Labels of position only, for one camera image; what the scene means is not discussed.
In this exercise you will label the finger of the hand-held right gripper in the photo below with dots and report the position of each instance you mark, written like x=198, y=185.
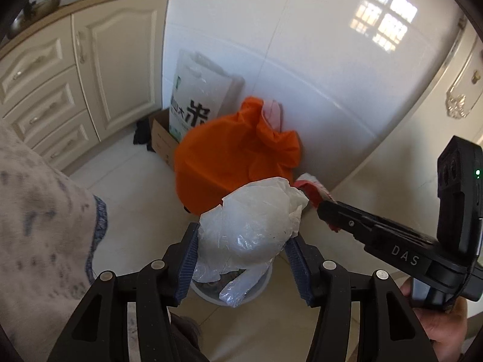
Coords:
x=351, y=213
x=347, y=228

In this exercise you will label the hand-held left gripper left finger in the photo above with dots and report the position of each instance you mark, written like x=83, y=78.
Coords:
x=186, y=267

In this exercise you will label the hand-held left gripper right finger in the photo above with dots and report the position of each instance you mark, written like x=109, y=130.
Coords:
x=300, y=271

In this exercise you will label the white trash bin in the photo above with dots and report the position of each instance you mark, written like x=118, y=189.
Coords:
x=264, y=284

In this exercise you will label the red and white wrapper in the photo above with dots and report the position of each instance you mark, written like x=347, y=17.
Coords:
x=311, y=186

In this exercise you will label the milky white plastic bag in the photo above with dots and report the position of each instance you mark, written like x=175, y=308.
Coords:
x=249, y=226

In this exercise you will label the person's right hand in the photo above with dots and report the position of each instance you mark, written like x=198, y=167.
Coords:
x=434, y=324

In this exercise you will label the cream door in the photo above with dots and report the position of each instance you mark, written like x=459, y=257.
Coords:
x=415, y=120

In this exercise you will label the orange bag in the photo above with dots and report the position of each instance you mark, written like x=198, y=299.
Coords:
x=226, y=151

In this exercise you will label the pink item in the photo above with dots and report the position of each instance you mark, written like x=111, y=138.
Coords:
x=273, y=115

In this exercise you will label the cardboard box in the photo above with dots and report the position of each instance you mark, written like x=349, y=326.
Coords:
x=162, y=139

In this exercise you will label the dark cloth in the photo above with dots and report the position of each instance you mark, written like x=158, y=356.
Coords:
x=142, y=134

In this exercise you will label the grey mottled tablecloth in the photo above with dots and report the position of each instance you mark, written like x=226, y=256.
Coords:
x=37, y=215

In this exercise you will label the white rice bag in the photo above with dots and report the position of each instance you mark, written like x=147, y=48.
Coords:
x=196, y=90

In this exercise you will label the cream kitchen cabinet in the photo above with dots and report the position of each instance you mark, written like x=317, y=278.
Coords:
x=120, y=64

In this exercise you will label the metal pan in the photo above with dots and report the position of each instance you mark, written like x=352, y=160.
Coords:
x=41, y=7

